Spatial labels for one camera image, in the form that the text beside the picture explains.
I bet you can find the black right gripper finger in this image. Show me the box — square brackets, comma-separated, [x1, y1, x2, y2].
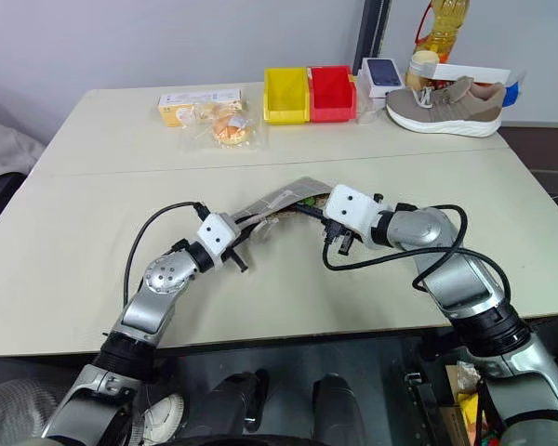
[298, 202, 329, 222]

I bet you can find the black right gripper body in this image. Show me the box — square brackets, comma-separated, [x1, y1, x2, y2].
[322, 216, 365, 257]

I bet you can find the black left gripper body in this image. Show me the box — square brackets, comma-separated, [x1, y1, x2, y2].
[222, 216, 249, 275]

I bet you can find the grey grid pouch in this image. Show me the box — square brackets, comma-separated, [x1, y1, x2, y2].
[231, 175, 337, 244]

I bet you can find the bread in clear bag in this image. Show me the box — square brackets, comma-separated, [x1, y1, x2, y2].
[180, 109, 267, 152]

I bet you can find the clear plastic wrapper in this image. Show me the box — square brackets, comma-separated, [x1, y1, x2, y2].
[354, 98, 392, 126]

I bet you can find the small pastry clear packet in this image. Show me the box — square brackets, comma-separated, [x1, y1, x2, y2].
[177, 102, 244, 127]

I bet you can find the yellow plastic bin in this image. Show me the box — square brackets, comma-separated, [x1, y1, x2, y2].
[261, 66, 313, 126]

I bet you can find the red plastic bin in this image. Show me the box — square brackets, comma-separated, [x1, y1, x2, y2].
[305, 64, 358, 125]

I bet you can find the yellow snack box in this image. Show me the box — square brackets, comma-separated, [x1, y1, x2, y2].
[156, 86, 249, 129]

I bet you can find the dark rounded shape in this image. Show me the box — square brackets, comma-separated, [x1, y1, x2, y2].
[203, 368, 272, 437]
[310, 372, 360, 437]

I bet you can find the white phone box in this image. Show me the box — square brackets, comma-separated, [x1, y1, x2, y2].
[356, 57, 407, 100]

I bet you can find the grey-brown sneaker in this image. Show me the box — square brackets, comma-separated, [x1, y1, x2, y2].
[384, 75, 508, 138]

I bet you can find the white shoe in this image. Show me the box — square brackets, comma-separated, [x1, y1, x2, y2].
[140, 392, 188, 443]

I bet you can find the beige lidded jar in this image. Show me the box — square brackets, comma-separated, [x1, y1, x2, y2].
[404, 49, 442, 90]

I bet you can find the cardboard box with packets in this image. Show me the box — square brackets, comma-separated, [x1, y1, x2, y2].
[438, 361, 497, 446]

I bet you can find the long white box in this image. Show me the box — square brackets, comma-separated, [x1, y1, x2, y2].
[428, 61, 513, 85]

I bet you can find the yellow cooking oil bottle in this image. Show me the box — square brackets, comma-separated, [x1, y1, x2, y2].
[411, 0, 472, 65]

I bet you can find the blue and clear packet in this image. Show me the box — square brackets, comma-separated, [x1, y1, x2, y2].
[502, 69, 527, 109]

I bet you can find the light grey cloth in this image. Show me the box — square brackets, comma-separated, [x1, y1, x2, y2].
[0, 113, 47, 192]

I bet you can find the grey mesh fabric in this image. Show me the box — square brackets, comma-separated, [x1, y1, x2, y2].
[0, 377, 72, 446]

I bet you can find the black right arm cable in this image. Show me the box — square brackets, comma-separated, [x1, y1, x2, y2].
[322, 203, 513, 301]

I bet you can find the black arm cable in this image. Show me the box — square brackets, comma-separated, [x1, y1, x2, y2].
[124, 200, 212, 301]
[322, 203, 513, 301]

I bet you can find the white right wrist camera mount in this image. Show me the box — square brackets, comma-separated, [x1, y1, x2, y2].
[323, 184, 392, 243]

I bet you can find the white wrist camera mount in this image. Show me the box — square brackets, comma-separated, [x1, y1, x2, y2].
[196, 211, 239, 271]
[323, 184, 392, 243]

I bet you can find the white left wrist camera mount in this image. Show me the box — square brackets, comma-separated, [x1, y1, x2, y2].
[196, 211, 239, 271]

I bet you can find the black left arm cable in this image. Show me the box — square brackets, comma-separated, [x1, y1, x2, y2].
[124, 200, 212, 301]

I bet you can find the black metal frame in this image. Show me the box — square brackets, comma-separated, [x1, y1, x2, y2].
[398, 360, 445, 446]

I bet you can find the black vertical post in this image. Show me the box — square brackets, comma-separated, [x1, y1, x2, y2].
[352, 0, 388, 75]

